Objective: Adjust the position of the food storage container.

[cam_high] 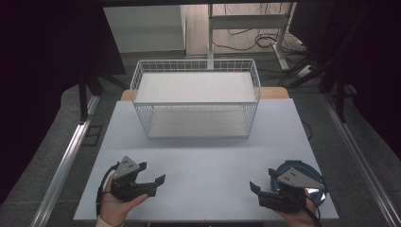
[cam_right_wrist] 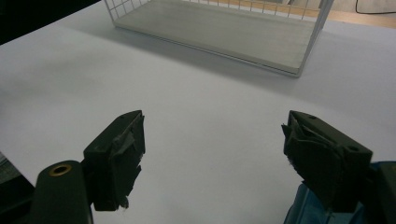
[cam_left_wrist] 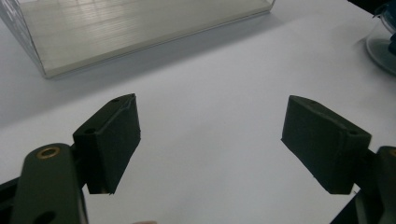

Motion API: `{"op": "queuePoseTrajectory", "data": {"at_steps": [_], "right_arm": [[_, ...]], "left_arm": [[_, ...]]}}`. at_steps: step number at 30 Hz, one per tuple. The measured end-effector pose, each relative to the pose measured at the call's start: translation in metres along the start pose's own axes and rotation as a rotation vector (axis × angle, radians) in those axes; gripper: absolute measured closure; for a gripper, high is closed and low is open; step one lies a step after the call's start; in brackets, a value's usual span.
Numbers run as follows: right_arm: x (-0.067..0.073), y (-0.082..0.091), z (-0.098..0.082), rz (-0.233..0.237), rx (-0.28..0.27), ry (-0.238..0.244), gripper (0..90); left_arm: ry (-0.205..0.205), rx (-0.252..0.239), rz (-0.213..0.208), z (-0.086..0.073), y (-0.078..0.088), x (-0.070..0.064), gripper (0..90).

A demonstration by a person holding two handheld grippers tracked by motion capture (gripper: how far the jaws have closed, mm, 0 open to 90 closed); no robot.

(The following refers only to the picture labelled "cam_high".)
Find wooden board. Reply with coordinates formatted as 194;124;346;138
120;86;290;102

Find person's left sleeve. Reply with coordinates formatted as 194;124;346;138
95;215;125;227

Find white power strip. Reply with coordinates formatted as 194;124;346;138
296;63;314;79

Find blue round plate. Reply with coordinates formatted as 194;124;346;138
270;159;329;208

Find person's left hand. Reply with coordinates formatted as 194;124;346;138
98;173;149;227

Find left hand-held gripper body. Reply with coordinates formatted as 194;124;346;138
110;155;158;203

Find aluminium rail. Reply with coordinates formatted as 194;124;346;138
29;95;101;227
321;93;401;227

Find person's right hand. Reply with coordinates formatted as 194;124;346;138
274;188;320;227

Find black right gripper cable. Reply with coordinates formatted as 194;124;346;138
296;193;323;227

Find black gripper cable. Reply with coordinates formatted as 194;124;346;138
296;193;323;227
95;163;121;218

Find white wire two-tier rack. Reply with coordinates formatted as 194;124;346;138
129;59;262;140

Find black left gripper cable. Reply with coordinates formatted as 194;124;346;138
95;163;121;218

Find grey cabinet panel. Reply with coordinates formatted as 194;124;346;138
103;5;186;54

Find black floor cables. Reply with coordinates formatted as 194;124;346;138
211;3;316;87

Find black metal stand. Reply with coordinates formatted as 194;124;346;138
285;56;358;124
77;73;131;123

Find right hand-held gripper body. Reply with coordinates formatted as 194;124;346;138
257;166;326;215

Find white metal desk frame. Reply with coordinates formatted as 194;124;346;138
206;2;297;72

